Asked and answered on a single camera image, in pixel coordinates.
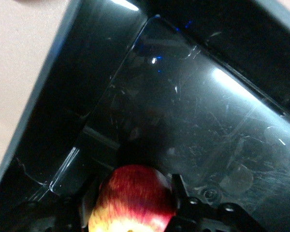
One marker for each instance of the brown table cover sheet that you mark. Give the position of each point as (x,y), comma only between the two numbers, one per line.
(14,60)

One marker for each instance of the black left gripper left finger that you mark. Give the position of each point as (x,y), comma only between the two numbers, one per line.
(89,205)

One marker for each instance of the black plastic box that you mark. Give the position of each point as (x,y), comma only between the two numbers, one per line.
(183,108)

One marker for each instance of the red yellow apple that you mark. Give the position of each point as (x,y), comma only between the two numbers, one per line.
(133,198)

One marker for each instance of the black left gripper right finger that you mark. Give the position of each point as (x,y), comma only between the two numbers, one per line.
(195,217)

